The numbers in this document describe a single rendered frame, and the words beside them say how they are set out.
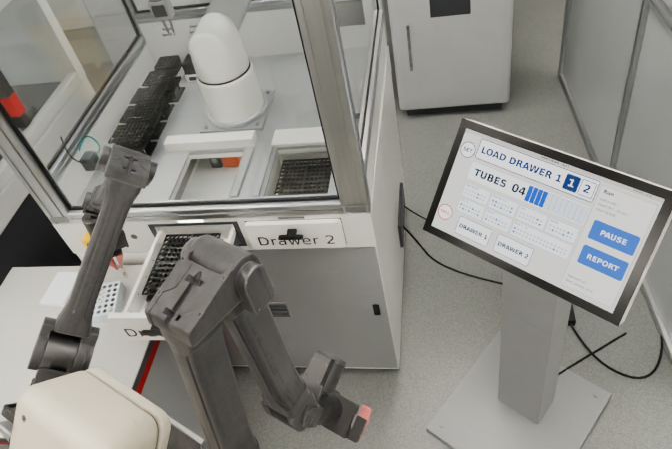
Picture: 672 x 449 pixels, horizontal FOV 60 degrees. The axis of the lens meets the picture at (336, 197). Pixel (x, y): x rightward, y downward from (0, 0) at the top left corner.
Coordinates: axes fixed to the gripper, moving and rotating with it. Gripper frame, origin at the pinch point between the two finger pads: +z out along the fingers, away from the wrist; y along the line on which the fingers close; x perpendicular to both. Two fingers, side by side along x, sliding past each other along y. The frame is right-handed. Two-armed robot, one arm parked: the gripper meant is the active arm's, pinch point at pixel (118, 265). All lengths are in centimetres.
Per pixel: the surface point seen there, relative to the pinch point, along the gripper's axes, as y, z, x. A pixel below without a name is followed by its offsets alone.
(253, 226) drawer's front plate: -39.0, 0.6, 4.9
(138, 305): -0.8, 10.5, 7.1
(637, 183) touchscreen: -109, -31, 71
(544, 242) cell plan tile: -94, -15, 63
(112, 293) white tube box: 6.3, 16.8, -7.9
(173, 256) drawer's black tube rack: -14.7, 4.9, -0.5
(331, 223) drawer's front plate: -59, -1, 18
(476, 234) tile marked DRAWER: -85, -10, 50
